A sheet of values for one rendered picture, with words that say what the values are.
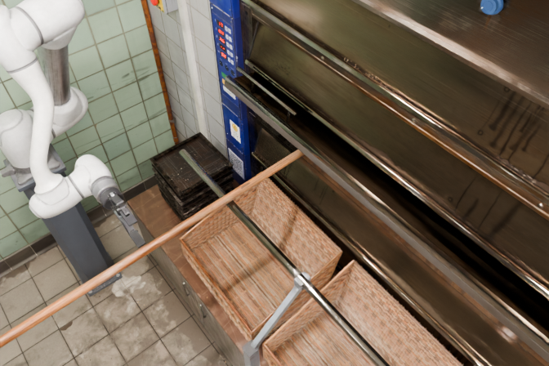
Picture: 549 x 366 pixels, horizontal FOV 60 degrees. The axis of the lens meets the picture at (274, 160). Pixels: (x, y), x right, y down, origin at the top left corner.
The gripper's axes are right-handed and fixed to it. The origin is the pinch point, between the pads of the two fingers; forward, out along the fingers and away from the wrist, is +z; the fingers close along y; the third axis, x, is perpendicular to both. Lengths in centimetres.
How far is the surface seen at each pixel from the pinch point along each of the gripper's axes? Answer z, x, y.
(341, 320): 65, -33, 0
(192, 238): -17, -25, 51
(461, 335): 90, -68, 21
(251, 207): -16, -58, 54
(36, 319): 9.1, 37.3, -1.4
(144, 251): 9.1, 1.6, -1.8
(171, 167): -44, -34, 31
